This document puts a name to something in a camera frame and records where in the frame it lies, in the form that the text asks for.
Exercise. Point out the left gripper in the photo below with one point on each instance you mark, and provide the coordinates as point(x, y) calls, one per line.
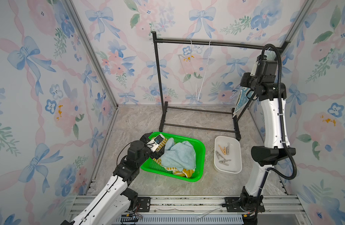
point(158, 154)

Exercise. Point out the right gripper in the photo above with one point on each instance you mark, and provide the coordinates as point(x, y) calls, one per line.
point(247, 77)

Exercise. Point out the teal patterned towel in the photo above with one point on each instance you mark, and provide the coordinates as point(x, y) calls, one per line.
point(244, 95)

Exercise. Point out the light green towel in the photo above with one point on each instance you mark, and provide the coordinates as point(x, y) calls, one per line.
point(179, 154)

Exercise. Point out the yellow striped towel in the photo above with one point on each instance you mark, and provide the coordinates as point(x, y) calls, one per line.
point(184, 173)

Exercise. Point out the white wire hanger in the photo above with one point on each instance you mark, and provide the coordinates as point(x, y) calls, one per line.
point(187, 66)

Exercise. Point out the grey clothespin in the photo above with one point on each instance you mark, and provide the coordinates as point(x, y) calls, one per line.
point(228, 148)

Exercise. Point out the orange clothespin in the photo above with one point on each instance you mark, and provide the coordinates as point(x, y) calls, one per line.
point(223, 149)

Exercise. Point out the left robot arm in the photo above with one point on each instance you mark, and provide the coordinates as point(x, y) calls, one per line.
point(116, 182)

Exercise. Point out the black clothes rack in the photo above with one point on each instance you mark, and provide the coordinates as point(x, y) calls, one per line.
point(217, 86)

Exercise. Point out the green plastic basket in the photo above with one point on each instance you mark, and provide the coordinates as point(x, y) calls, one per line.
point(153, 167)

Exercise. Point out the white plastic bin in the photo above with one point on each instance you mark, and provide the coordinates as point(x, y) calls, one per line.
point(227, 155)

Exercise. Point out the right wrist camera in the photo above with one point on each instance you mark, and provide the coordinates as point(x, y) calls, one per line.
point(260, 66)

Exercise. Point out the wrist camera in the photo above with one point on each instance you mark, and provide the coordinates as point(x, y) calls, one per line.
point(155, 142)
point(260, 66)

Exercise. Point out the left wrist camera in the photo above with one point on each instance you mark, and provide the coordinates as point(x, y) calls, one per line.
point(155, 142)

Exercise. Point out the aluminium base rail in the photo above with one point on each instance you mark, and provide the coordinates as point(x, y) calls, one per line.
point(187, 210)

